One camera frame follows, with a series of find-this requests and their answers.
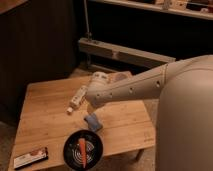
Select wall shelf with items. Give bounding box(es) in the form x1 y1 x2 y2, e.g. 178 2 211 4
90 0 213 21

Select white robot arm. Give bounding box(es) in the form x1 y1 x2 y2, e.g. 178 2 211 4
86 55 213 171

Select orange carrot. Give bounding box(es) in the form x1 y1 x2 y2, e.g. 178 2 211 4
78 138 87 168

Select black chocolate bar pack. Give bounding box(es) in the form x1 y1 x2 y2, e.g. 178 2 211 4
13 147 48 170

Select wooden table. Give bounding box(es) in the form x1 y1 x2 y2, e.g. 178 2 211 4
12 76 155 171

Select black ceramic bowl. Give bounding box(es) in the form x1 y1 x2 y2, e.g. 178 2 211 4
63 130 103 171

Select white tube bottle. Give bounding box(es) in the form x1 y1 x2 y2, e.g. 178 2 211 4
67 85 88 114

